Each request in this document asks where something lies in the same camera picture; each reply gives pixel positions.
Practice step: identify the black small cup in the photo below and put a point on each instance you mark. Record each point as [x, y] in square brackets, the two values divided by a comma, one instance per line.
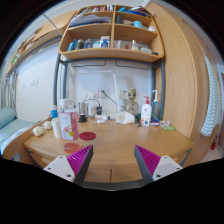
[82, 118]

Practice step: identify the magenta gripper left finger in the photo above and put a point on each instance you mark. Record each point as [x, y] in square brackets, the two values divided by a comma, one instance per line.
[73, 167]

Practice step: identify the white pump lotion bottle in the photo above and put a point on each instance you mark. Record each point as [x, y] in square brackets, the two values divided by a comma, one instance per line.
[146, 113]

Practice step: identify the wooden wardrobe side panel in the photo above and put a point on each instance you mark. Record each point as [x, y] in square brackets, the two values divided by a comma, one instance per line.
[187, 83]

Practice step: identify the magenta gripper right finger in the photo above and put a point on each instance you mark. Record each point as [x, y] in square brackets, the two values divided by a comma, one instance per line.
[152, 166]

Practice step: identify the light blue bed mattress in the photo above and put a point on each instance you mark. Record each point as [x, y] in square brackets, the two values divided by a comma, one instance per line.
[11, 127]

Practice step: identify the Groot figurine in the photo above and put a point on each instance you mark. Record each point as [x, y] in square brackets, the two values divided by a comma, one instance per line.
[131, 105]

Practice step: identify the small pink bowl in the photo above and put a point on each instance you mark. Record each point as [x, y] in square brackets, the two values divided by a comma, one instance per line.
[71, 147]

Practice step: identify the green small packet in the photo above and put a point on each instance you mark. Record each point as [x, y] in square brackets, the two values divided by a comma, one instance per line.
[168, 128]

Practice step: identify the white bottle blue cap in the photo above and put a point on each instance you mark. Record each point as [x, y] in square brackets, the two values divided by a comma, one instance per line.
[55, 122]

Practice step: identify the blue spray bottle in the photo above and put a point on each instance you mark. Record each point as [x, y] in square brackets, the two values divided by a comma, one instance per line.
[155, 104]

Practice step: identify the striped hanging towel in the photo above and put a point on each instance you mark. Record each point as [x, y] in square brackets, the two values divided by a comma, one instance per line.
[213, 114]

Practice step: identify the white round ball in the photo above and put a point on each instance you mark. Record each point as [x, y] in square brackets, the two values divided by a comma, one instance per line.
[38, 131]

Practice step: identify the white tissue pack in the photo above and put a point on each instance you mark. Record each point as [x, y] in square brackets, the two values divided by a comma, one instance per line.
[125, 117]

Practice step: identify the clear plastic jar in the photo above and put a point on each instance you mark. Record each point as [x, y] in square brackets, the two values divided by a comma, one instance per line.
[66, 104]

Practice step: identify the wooden wall shelf unit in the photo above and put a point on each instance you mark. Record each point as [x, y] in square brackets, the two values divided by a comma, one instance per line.
[112, 31]

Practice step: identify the dark red round coaster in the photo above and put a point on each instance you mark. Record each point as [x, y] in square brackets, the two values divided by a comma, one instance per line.
[87, 136]

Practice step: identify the wooden desk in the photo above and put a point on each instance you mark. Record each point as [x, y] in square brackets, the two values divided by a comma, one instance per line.
[113, 158]

